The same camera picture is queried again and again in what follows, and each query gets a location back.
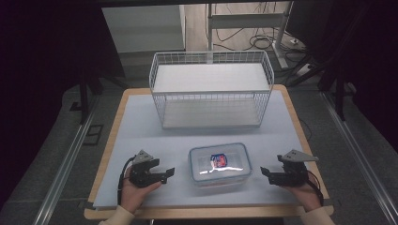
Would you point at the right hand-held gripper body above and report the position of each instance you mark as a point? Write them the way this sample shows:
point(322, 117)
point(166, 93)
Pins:
point(292, 175)

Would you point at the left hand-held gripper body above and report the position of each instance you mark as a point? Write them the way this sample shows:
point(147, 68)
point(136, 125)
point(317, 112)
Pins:
point(142, 176)

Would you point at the person's left hand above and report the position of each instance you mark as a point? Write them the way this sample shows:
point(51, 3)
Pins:
point(134, 193)

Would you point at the person's right hand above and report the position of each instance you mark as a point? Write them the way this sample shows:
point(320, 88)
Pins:
point(305, 195)

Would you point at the clear blue-rimmed plastic container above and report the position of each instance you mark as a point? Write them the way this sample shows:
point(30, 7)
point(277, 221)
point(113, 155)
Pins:
point(219, 164)

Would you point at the pale table mat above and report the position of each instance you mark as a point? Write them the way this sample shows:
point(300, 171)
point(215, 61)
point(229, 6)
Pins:
point(200, 137)

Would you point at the red and blue packet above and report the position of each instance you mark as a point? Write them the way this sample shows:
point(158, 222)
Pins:
point(218, 160)

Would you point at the black floor plate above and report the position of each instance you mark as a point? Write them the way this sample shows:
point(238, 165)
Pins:
point(93, 135)

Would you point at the black metal stand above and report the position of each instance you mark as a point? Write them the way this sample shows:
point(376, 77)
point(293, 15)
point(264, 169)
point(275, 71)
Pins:
point(339, 93)
point(84, 100)

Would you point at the white power strip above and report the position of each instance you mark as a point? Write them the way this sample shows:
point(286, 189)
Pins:
point(305, 69)

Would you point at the white cabinet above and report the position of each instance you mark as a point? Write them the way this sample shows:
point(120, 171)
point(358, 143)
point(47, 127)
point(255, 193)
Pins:
point(144, 28)

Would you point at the aluminium floor rail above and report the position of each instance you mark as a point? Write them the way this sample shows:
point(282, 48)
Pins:
point(61, 175)
point(359, 156)

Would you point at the white metal desk frame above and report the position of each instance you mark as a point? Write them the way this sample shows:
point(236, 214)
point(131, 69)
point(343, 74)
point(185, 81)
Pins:
point(244, 20)

